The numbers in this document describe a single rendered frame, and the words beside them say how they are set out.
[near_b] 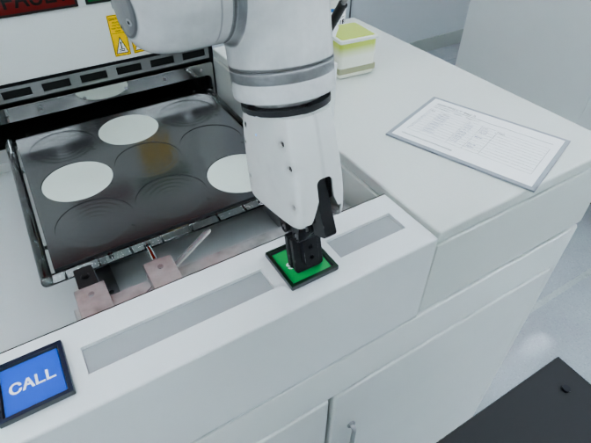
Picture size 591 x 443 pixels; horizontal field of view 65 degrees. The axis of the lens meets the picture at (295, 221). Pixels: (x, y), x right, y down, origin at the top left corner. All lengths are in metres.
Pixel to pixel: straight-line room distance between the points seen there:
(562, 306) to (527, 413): 1.37
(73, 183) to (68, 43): 0.26
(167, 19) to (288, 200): 0.17
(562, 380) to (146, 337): 0.43
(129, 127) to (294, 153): 0.54
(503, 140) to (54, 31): 0.72
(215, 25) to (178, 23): 0.03
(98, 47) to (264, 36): 0.60
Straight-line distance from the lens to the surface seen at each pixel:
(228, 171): 0.72
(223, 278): 0.48
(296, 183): 0.37
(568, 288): 1.98
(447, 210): 0.57
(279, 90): 0.35
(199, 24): 0.32
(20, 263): 0.79
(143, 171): 0.75
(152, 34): 0.32
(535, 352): 1.74
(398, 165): 0.63
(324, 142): 0.37
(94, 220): 0.68
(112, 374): 0.44
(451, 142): 0.69
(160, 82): 0.95
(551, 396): 0.58
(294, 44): 0.35
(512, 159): 0.68
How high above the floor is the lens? 1.31
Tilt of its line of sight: 42 degrees down
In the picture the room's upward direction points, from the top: straight up
